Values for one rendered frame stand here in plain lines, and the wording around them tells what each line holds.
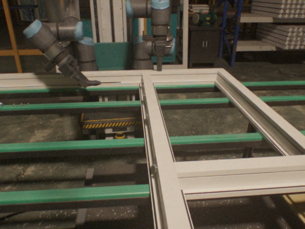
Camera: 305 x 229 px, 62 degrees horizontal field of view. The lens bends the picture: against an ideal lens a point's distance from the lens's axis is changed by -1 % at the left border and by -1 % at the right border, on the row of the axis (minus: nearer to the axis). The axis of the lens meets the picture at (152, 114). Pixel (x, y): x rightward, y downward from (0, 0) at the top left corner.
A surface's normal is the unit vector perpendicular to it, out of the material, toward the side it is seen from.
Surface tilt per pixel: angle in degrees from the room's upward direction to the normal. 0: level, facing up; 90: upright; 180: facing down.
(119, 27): 90
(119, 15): 90
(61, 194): 0
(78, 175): 0
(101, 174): 0
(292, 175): 90
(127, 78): 90
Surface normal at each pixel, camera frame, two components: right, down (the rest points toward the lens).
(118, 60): 0.16, 0.43
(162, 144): 0.00, -0.90
